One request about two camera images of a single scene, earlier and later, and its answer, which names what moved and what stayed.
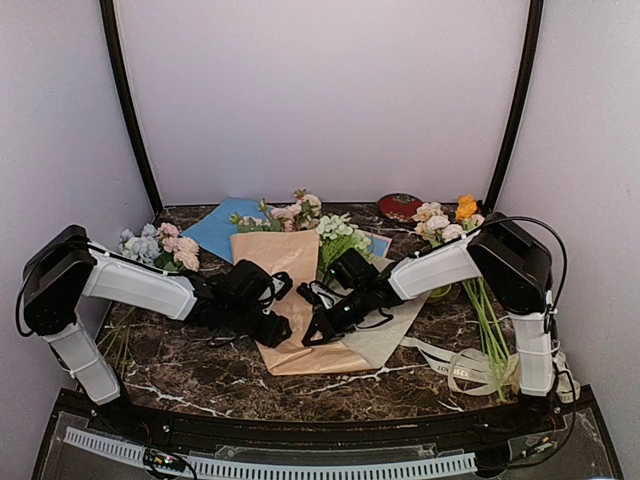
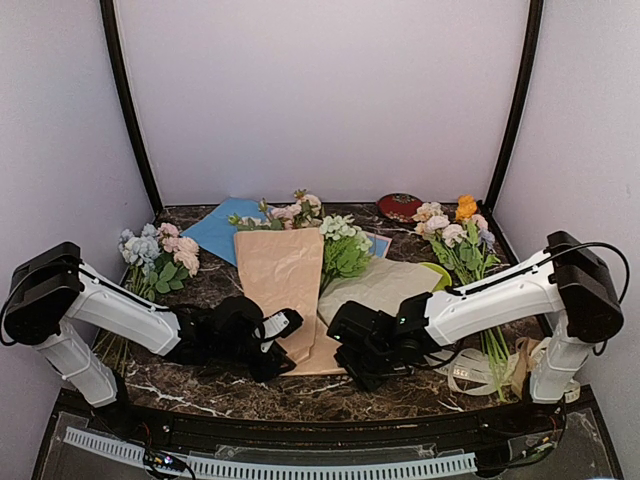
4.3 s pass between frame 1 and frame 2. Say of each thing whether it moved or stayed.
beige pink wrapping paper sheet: stayed
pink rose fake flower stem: stayed
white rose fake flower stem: stayed
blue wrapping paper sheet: stayed
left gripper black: moved
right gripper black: moved
